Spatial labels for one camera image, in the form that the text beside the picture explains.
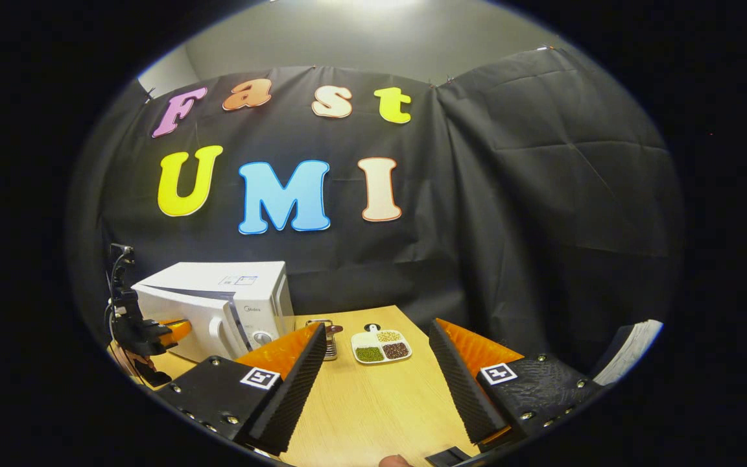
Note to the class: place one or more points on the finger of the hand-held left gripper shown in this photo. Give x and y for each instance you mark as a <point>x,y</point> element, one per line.
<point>176,332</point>

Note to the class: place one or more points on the black backdrop cloth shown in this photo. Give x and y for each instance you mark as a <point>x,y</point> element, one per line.
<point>529,194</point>

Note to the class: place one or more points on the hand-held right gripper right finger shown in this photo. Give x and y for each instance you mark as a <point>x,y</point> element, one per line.
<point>464,383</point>

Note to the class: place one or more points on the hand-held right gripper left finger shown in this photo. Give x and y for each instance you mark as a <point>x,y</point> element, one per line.
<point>289,395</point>

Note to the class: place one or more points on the white divided dish of beans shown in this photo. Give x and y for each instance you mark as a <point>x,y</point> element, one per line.
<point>381,345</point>

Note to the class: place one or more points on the white microwave oven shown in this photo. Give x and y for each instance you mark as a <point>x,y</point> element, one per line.
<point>218,275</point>

